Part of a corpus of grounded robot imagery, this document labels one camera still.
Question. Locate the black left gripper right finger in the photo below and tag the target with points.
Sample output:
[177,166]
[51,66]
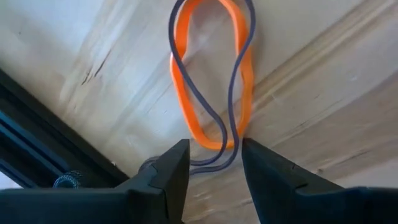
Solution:
[270,180]

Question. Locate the black aluminium table frame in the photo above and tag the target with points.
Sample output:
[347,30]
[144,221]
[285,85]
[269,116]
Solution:
[46,140]

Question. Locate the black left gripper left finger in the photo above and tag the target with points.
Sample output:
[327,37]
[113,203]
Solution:
[168,180]

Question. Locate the orange rubber band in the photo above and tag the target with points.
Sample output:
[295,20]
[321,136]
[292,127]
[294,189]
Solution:
[248,90]

